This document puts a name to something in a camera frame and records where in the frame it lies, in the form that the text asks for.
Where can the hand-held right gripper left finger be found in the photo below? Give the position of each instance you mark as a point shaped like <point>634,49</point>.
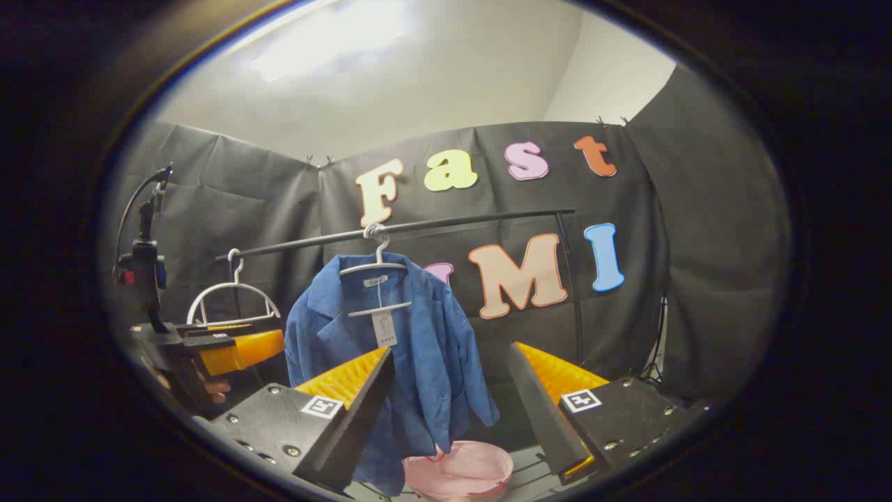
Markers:
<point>366,404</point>

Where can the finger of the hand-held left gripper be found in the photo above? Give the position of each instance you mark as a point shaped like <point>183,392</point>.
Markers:
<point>209,326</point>
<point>244,352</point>

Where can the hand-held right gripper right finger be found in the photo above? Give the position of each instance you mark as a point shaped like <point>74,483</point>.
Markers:
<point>536,404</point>

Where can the blue jacket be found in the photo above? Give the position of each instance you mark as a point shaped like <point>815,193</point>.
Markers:
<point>432,348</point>

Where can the pink laundry hamper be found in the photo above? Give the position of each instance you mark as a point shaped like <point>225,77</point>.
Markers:
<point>467,467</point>

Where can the white clothes hanger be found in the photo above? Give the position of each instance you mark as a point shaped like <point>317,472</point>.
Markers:
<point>237,284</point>
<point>369,268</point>

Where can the black clothes rack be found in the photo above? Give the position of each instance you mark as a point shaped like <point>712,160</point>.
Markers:
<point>453,223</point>

